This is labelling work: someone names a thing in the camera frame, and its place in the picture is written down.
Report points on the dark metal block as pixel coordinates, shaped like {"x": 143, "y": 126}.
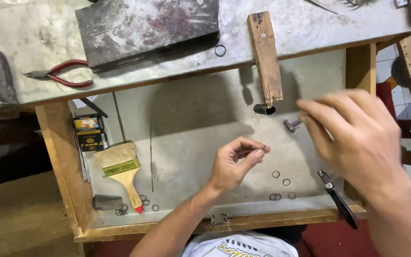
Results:
{"x": 107, "y": 202}

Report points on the flat metal strips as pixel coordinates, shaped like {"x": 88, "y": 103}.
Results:
{"x": 82, "y": 160}

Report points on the dark charred soldering block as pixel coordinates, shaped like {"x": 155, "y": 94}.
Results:
{"x": 145, "y": 32}

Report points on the small grey metal clamp piece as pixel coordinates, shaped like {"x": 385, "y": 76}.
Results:
{"x": 291, "y": 125}

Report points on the wooden bench pin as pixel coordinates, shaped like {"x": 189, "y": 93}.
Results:
{"x": 265, "y": 60}

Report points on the small metal latch plate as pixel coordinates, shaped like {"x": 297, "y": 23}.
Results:
{"x": 219, "y": 218}

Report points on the short dark metal tube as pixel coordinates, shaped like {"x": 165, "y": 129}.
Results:
{"x": 264, "y": 109}

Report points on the person's right fingers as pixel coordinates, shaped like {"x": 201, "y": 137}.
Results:
{"x": 316, "y": 117}

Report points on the small silver metal fitting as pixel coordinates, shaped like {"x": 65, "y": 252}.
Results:
{"x": 400, "y": 3}

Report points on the wooden bench drawer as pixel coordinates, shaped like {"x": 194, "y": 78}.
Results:
{"x": 59, "y": 160}

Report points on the white paper scrap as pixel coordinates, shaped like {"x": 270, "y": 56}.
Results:
{"x": 84, "y": 102}

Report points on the person's right hand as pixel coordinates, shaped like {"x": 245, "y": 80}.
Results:
{"x": 362, "y": 150}

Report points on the flat black file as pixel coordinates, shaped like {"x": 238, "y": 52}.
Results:
{"x": 94, "y": 107}

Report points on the white printed shirt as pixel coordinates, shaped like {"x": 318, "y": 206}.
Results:
{"x": 241, "y": 246}

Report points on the person's left hand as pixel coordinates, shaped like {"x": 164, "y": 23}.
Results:
{"x": 228, "y": 167}

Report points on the black and yellow cigarette packet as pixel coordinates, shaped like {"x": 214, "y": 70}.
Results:
{"x": 90, "y": 132}

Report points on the pointed metal tool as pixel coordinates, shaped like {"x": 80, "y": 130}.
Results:
{"x": 321, "y": 5}

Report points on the thin metal rod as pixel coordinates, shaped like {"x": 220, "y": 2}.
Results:
{"x": 119, "y": 117}

